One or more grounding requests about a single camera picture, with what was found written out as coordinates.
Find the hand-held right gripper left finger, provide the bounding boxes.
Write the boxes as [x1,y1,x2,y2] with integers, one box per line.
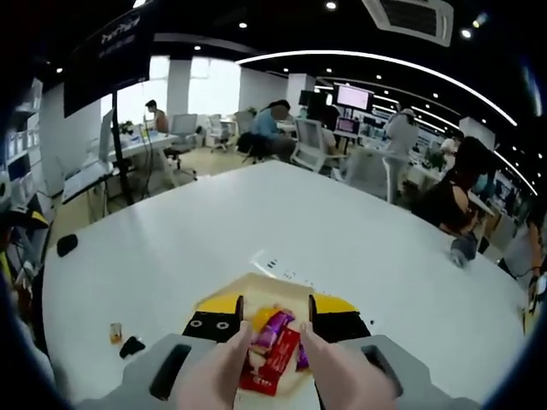
[74,294,245,410]

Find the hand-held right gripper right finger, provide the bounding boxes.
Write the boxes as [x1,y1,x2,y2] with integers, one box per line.
[307,293,480,410]

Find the black food packet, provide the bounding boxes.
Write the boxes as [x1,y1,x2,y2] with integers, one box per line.
[119,336,146,359]

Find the pink food tongs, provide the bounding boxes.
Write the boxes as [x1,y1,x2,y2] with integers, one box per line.
[173,319,401,410]

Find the large red food packet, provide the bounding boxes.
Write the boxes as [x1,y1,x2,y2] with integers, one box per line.
[238,328,303,396]

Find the yellow food packet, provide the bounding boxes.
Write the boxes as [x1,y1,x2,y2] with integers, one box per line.
[251,303,281,332]

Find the beige hexagonal container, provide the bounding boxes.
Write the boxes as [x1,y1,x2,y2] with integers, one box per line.
[191,272,326,392]

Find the small black object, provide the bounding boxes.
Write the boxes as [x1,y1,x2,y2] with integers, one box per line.
[56,233,79,258]

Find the white storage shelf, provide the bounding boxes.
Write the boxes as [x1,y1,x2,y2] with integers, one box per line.
[0,79,48,202]

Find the desk monitor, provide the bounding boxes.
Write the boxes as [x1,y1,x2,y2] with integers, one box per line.
[98,108,115,163]

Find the black display stand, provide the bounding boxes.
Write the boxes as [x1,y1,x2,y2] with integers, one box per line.
[111,91,134,207]

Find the grey pouch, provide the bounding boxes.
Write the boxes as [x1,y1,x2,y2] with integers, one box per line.
[448,232,478,268]

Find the white office desk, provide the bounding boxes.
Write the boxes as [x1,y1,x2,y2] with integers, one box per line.
[63,132,180,202]

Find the large black display screen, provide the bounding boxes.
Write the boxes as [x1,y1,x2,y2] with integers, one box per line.
[62,10,155,119]

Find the white office chair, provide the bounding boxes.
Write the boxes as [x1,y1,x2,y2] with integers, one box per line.
[290,118,338,172]
[348,147,397,202]
[209,114,234,153]
[168,113,200,149]

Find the curved ceiling light strip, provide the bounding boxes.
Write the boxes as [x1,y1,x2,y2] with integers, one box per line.
[236,50,518,127]

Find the ceiling air conditioner vent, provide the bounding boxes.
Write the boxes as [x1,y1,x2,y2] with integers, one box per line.
[362,0,454,47]

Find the lit wall screen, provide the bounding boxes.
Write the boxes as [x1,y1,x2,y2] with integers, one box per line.
[335,84,373,110]

